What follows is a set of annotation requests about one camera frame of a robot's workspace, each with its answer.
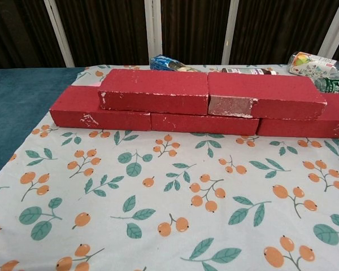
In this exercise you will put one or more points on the red foam brick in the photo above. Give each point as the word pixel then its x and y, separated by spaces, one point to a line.
pixel 200 124
pixel 158 87
pixel 73 104
pixel 299 128

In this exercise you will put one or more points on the red brick with scraped end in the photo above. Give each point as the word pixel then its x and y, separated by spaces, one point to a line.
pixel 271 87

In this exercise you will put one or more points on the dark can lying down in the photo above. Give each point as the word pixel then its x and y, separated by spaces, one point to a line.
pixel 237 70

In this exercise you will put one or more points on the floral tablecloth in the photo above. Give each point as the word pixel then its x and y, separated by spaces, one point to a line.
pixel 186 197

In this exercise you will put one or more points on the blue cookie package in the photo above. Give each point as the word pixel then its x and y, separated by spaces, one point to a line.
pixel 161 62

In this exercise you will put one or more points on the clear bottle fruit label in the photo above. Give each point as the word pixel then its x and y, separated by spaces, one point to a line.
pixel 308 65

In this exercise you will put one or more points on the teal felt table cover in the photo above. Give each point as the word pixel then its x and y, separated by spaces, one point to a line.
pixel 17 98

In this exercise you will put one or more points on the clear bottle green label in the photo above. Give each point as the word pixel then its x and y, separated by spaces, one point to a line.
pixel 330 84

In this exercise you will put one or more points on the white partition frame post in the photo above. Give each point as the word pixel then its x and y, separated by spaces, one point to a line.
pixel 332 28
pixel 152 28
pixel 228 34
pixel 60 34

